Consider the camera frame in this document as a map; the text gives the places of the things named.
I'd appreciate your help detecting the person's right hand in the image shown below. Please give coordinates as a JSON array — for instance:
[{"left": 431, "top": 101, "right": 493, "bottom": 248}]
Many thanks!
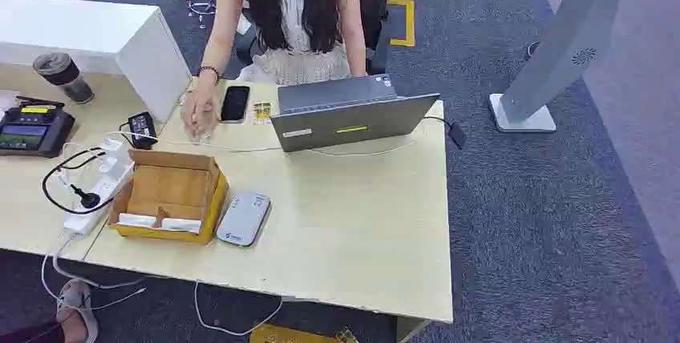
[{"left": 180, "top": 84, "right": 222, "bottom": 141}]

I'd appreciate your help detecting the stack of cards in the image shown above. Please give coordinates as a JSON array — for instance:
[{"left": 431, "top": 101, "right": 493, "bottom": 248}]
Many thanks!
[
  {"left": 160, "top": 217, "right": 204, "bottom": 235},
  {"left": 115, "top": 212, "right": 158, "bottom": 229}
]

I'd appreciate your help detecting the black smartphone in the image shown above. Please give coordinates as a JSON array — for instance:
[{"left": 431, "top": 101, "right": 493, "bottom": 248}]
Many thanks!
[{"left": 220, "top": 85, "right": 251, "bottom": 124}]

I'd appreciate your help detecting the black power adapter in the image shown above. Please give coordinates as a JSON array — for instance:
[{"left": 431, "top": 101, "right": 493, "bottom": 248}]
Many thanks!
[{"left": 126, "top": 111, "right": 159, "bottom": 151}]

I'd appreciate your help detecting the wooden card box, yellow rim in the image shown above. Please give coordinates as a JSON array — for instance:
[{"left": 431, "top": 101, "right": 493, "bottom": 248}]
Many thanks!
[{"left": 107, "top": 149, "right": 230, "bottom": 247}]

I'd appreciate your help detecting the white power strip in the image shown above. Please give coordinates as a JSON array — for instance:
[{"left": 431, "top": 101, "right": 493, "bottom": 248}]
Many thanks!
[{"left": 62, "top": 137, "right": 136, "bottom": 239}]

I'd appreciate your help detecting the person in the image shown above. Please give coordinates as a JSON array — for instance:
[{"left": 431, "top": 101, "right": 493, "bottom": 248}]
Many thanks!
[{"left": 180, "top": 0, "right": 369, "bottom": 141}]

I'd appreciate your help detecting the dark cup with lid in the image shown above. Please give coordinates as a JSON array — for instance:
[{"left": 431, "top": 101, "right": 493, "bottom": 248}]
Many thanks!
[{"left": 32, "top": 52, "right": 96, "bottom": 105}]

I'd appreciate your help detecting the grey laptop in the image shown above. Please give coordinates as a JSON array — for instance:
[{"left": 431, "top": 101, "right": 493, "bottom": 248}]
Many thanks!
[{"left": 269, "top": 74, "right": 441, "bottom": 154}]

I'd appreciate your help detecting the black controller with screen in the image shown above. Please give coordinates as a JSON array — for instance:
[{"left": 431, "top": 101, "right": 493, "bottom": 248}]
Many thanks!
[{"left": 0, "top": 96, "right": 77, "bottom": 159}]

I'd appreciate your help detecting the black office chair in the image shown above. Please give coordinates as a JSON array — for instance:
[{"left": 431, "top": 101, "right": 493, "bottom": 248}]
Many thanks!
[{"left": 354, "top": 0, "right": 422, "bottom": 75}]

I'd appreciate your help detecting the person's foot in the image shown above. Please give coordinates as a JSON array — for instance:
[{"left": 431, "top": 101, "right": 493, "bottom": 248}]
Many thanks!
[{"left": 55, "top": 279, "right": 100, "bottom": 343}]

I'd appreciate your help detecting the desk leg panel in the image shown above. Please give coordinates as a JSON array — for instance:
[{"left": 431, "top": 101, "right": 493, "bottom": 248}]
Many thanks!
[{"left": 395, "top": 316, "right": 432, "bottom": 343}]

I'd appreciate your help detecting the grey kiosk stand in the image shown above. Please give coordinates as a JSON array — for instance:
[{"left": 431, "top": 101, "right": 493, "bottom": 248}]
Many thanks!
[{"left": 488, "top": 0, "right": 646, "bottom": 135}]

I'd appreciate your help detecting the dark bead bracelet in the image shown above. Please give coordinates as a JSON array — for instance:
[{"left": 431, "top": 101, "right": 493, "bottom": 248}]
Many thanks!
[{"left": 197, "top": 65, "right": 221, "bottom": 85}]

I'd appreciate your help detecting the black cable with plug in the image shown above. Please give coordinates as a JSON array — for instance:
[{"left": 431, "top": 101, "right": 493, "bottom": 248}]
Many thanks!
[{"left": 42, "top": 147, "right": 115, "bottom": 216}]

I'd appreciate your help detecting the white power strip cord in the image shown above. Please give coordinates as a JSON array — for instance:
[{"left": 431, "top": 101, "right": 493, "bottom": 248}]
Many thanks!
[{"left": 40, "top": 236, "right": 148, "bottom": 313}]

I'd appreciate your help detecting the white cable loop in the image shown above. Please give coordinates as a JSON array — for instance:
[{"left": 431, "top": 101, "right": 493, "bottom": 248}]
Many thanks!
[{"left": 193, "top": 280, "right": 284, "bottom": 338}]

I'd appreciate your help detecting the black laptop charger cable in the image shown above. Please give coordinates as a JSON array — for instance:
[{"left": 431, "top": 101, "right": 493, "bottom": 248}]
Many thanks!
[{"left": 423, "top": 115, "right": 468, "bottom": 151}]

